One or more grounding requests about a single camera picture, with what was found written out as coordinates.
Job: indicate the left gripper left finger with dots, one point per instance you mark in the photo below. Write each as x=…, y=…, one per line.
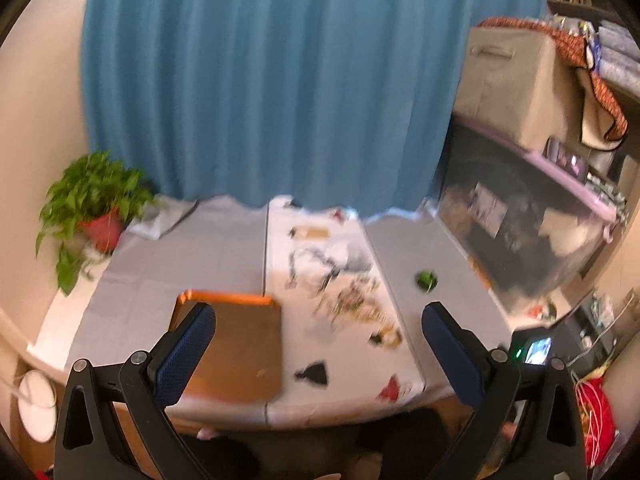
x=90, y=443

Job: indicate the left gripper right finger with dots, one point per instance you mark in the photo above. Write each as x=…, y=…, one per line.
x=548, y=442

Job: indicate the orange metal tray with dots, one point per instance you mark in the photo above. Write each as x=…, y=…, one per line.
x=243, y=363

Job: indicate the red fabric on floor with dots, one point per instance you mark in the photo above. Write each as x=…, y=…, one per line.
x=598, y=426

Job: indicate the white round floor device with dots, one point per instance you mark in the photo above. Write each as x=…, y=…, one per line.
x=37, y=406

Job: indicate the grey table cloth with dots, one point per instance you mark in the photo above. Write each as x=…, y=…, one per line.
x=221, y=247

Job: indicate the dark plastic storage bin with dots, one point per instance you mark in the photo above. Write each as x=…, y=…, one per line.
x=526, y=222

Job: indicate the red flower pot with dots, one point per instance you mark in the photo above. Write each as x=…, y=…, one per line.
x=104, y=232

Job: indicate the white printed table runner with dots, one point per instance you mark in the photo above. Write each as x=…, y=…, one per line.
x=346, y=357

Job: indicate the green potted plant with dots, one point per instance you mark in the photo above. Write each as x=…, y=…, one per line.
x=89, y=187

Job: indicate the beige fabric storage box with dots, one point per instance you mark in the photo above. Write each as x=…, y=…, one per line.
x=514, y=82

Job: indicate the blue curtain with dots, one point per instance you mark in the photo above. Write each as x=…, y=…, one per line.
x=333, y=102

